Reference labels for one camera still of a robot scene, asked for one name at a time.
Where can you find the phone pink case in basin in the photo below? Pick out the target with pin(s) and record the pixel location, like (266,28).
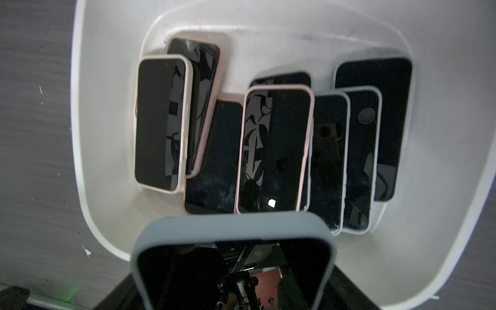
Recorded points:
(274,148)

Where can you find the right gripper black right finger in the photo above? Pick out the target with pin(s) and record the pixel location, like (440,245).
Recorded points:
(341,294)

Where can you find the phone dark lying in basin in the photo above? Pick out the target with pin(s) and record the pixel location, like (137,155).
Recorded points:
(213,189)

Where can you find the phone pink case behind cream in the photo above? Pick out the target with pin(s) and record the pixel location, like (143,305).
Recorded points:
(205,58)

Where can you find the phone pale blue case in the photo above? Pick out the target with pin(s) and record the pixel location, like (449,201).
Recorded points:
(329,158)

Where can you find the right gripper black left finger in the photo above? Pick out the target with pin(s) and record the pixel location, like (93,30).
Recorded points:
(125,296)

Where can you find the phone light blue case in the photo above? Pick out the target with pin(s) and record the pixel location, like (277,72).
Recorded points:
(362,152)

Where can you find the phone white case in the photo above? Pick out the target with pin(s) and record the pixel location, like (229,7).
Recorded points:
(292,78)

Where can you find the phone grey case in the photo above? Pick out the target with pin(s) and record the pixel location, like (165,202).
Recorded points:
(225,261)

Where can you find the white storage basin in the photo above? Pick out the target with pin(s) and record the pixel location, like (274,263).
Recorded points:
(447,162)

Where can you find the phone blue case rear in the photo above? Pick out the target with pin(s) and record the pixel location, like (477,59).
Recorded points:
(392,76)

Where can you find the phone cream case in basin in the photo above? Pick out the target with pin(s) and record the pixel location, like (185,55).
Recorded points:
(163,100)

